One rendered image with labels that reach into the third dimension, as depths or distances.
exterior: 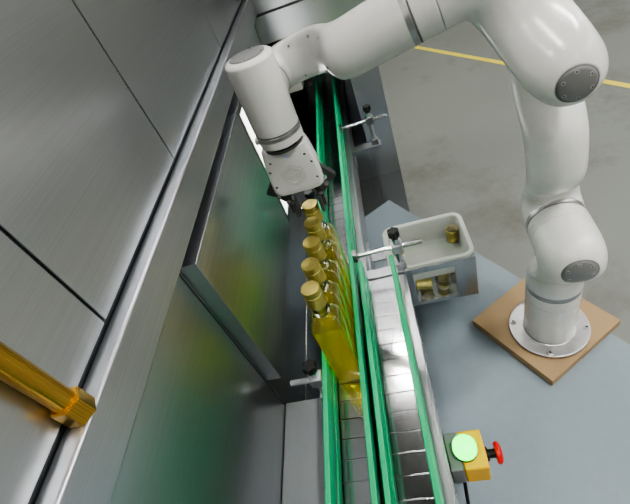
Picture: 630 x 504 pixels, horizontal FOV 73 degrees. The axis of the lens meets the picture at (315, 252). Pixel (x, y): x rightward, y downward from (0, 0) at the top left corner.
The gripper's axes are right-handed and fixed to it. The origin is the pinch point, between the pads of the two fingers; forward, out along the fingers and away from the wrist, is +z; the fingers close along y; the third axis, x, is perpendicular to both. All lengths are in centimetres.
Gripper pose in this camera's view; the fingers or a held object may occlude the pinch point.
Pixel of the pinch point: (309, 203)
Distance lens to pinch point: 89.3
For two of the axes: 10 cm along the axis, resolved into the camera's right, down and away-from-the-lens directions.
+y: 9.5, -2.3, -2.0
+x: -0.2, -7.0, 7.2
